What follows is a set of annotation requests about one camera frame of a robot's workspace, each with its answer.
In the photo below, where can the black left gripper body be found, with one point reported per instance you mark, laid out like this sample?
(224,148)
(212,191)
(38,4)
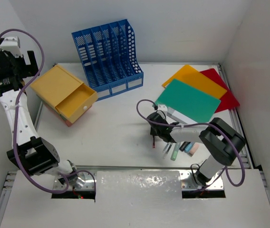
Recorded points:
(19,66)

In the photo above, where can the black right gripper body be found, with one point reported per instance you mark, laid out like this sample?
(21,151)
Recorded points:
(154,131)

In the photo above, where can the blue pen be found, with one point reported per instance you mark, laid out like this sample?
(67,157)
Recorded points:
(167,149)

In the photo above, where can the green glue stick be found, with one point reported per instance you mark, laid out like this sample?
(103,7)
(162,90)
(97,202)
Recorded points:
(175,151)

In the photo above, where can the yellow drawer box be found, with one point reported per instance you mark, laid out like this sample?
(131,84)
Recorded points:
(64,92)

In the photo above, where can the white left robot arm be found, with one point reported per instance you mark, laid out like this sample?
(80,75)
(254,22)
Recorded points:
(30,152)

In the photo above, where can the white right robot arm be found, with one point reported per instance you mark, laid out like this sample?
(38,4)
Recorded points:
(222,141)

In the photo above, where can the black orange highlighter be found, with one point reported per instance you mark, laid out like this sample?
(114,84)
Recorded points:
(183,146)

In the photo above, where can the pink eraser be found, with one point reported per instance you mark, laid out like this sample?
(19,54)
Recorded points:
(193,149)

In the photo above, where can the green folder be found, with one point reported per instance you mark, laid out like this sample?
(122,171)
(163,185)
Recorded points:
(189,101)

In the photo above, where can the orange folder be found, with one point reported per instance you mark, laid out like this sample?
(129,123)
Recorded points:
(197,80)

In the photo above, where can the red folder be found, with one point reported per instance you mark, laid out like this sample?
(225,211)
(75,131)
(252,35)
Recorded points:
(228,100)

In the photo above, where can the pink bottom drawer box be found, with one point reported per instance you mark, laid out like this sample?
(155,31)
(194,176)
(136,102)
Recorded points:
(67,122)

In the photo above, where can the blue file organizer rack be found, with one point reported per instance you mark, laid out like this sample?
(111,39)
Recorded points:
(108,57)

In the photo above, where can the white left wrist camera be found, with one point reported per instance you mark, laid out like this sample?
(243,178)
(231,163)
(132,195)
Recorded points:
(12,45)

